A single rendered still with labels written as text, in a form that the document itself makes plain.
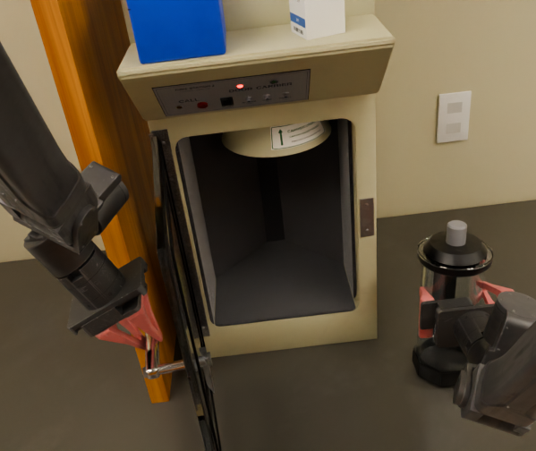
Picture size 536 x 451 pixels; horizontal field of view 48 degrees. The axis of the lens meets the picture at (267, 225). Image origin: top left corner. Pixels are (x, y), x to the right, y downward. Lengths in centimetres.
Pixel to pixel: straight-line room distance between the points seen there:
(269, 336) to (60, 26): 62
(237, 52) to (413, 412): 61
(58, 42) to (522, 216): 107
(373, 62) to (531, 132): 79
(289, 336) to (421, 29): 67
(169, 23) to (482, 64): 83
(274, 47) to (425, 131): 73
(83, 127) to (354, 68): 34
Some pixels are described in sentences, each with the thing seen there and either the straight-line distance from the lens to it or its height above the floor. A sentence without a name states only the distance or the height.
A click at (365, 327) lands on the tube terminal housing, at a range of 109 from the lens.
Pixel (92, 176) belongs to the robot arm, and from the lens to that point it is 70.
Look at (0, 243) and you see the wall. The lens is 157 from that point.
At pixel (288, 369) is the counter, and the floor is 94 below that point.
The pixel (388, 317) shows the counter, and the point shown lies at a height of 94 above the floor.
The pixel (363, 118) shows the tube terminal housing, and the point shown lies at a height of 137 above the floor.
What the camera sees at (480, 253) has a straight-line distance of 92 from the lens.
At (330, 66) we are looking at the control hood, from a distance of 75.
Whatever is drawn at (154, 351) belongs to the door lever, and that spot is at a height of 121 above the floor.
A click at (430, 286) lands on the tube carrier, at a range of 94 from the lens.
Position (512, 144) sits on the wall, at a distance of 149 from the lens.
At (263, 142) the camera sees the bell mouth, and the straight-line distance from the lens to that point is 90.
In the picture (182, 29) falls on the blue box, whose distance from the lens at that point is 71.
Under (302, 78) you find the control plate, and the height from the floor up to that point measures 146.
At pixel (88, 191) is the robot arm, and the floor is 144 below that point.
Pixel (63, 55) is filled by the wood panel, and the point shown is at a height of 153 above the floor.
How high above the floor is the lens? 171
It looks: 32 degrees down
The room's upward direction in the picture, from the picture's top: 7 degrees counter-clockwise
